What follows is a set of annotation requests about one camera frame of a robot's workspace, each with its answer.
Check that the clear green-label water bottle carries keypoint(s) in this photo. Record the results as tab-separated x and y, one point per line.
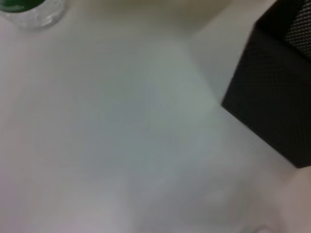
29	14

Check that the black mesh pen holder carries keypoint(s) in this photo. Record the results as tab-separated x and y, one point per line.
272	97

